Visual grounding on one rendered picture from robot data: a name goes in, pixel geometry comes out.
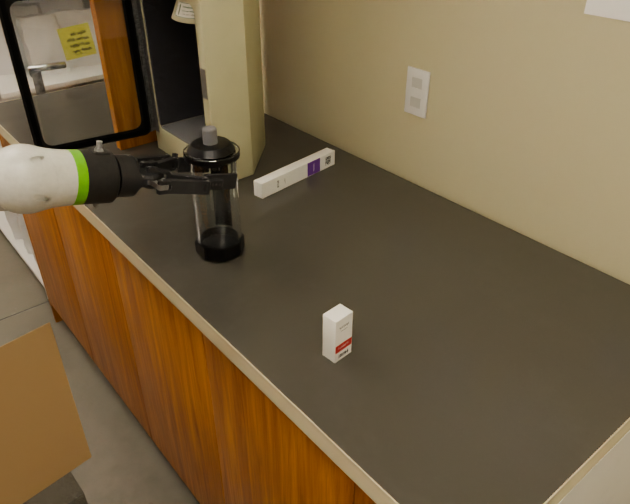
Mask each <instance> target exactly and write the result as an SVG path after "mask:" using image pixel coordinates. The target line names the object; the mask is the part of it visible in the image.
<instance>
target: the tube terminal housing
mask: <svg viewBox="0 0 630 504"><path fill-rule="evenodd" d="M179 1H182V2H185V3H188V4H190V5H191V6H192V8H193V11H194V18H195V27H196V37H197V47H198V56H199V66H200V68H202V69H204V70H205V74H206V84H207V94H208V100H207V99H205V98H203V104H204V114H205V124H206V126H209V125H211V126H215V127H216V128H217V136H222V137H225V138H227V139H229V140H230V141H232V142H234V143H236V144H237V145H238V146H239V148H240V157H239V159H238V160H237V161H236V163H237V177H238V180H239V179H242V178H245V177H248V176H250V175H253V174H254V172H255V169H256V167H257V164H258V162H259V159H260V157H261V155H262V152H263V150H264V147H265V145H266V143H265V122H264V101H263V80H262V59H261V38H260V17H259V0H179ZM140 3H141V10H142V17H143V23H144V30H145V37H146V44H147V50H148V57H149V64H150V70H151V77H152V84H153V91H154V97H155V104H156V111H157V118H158V124H159V131H160V133H159V132H158V131H156V135H157V141H158V147H159V148H160V149H161V150H163V151H165V152H166V153H168V154H169V155H171V156H172V153H177V154H178V157H183V149H184V148H185V147H186V146H187V145H188V144H187V143H185V142H183V141H182V140H180V139H179V138H177V137H175V136H174V135H172V134H170V133H169V132H167V131H165V130H164V129H162V127H161V125H160V122H159V117H158V110H157V103H156V96H155V89H154V83H153V76H152V69H151V62H150V56H149V49H148V42H147V35H146V28H145V22H144V15H143V8H142V1H141V0H140Z"/></svg>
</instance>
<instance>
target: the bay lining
mask: <svg viewBox="0 0 630 504"><path fill-rule="evenodd" d="M141 1H142V8H143V15H144V22H145V28H146V35H147V42H148V49H149V56H150V62H151V69H152V76H153V83H154V89H155V96H156V103H157V110H158V117H159V122H160V125H161V126H162V125H166V124H170V123H173V122H177V121H181V120H185V119H189V118H193V117H196V116H200V115H205V114H204V104H203V95H202V85H201V76H200V66H199V56H198V47H197V37H196V27H195V24H187V23H181V22H177V21H175V20H173V19H172V18H171V16H172V13H173V10H174V6H175V3H176V0H141Z"/></svg>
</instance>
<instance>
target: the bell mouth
mask: <svg viewBox="0 0 630 504"><path fill-rule="evenodd" d="M171 18H172V19H173V20H175V21H177V22H181V23H187V24H195V18H194V11H193V8H192V6H191V5H190V4H188V3H185V2H182V1H179V0H176V3H175V6H174V10H173V13H172V16H171Z"/></svg>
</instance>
